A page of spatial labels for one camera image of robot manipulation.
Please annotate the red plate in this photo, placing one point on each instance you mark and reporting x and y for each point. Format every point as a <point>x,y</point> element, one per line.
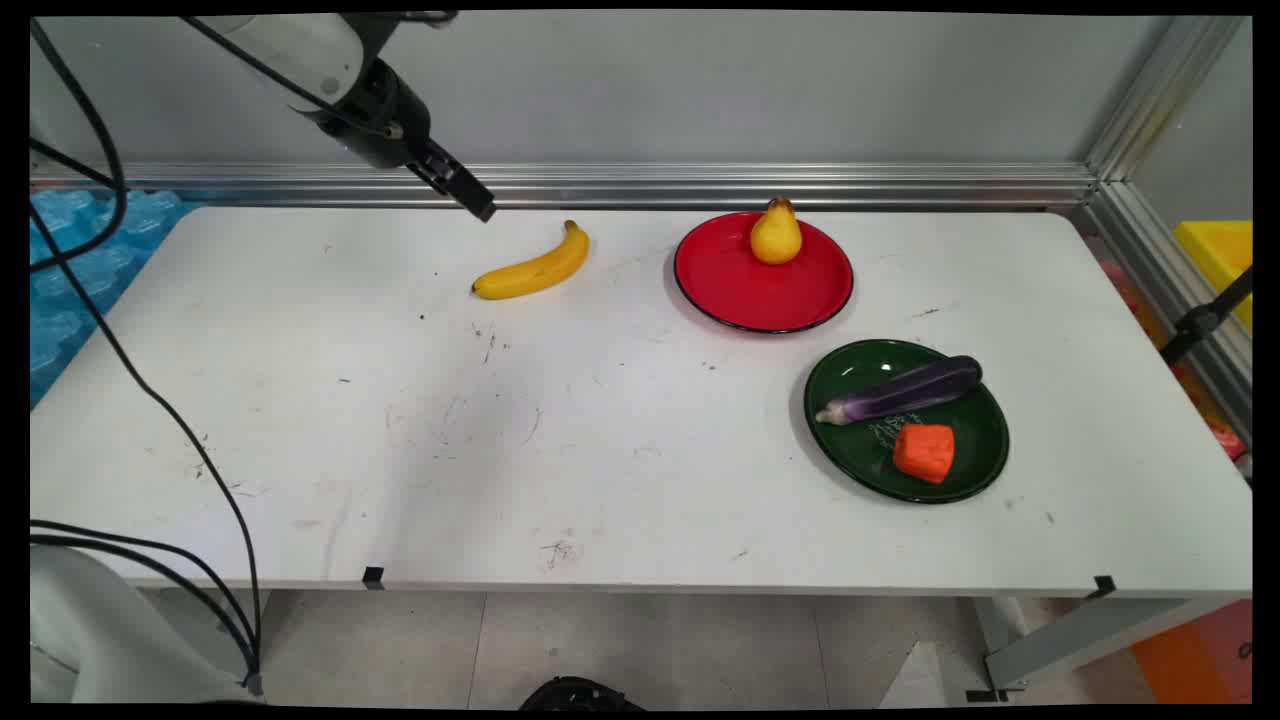
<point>745,285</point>

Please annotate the blue foam mat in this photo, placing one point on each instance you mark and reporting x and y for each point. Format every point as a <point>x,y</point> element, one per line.
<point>75,270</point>

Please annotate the white table leg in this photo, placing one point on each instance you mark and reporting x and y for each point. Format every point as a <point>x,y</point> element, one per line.
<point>1080,640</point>

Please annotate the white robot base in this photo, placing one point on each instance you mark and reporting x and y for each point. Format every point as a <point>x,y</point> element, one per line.
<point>100,635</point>

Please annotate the yellow box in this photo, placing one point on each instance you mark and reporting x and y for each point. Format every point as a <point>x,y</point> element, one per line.
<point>1222,255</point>

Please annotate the purple eggplant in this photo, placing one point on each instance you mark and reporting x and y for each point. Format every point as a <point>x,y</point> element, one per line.
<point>905,392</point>

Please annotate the black round floor object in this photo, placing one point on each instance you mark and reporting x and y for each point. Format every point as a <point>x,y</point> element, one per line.
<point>578,694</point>

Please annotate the green plate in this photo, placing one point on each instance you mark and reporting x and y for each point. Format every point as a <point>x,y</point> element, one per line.
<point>870,455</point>

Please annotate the orange carrot chunk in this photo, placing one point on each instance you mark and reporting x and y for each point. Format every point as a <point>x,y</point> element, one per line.
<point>925,452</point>

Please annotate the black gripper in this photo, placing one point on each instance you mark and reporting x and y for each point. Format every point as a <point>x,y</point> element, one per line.
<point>385,115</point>

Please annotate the orange floor panel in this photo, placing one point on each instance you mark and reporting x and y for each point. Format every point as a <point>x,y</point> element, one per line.
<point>1200,655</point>

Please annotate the yellow banana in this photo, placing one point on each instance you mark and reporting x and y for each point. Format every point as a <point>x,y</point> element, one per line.
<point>535,268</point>

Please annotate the yellow pear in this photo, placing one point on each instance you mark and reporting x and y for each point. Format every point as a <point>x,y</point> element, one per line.
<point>776,235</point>

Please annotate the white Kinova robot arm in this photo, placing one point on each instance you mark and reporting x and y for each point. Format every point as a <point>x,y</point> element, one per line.
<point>290,45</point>

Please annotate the black tape marker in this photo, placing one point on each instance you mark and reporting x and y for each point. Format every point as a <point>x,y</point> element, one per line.
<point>373,577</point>
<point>1103,585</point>

